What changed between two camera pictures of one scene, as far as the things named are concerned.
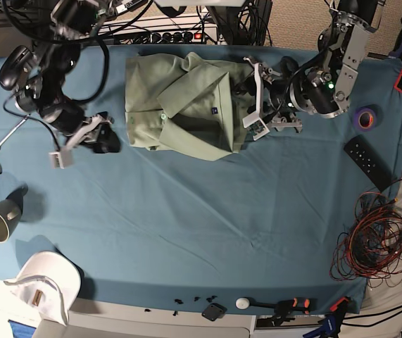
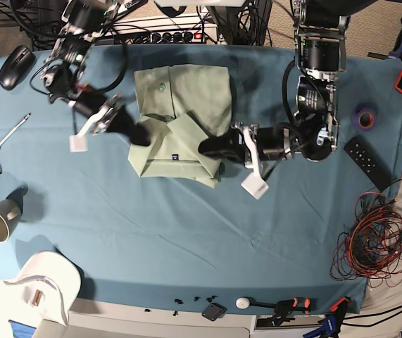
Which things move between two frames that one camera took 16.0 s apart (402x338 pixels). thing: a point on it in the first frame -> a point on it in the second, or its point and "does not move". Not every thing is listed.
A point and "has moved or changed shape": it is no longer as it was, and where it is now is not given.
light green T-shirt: (186, 103) has moved or changed shape
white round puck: (242, 303) does not move
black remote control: (369, 160) does not move
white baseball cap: (49, 282) does not move
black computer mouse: (15, 68) does not move
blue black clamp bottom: (331, 322) does not move
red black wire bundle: (371, 248) does not move
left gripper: (265, 118) -> (266, 144)
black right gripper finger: (108, 141) -> (122, 122)
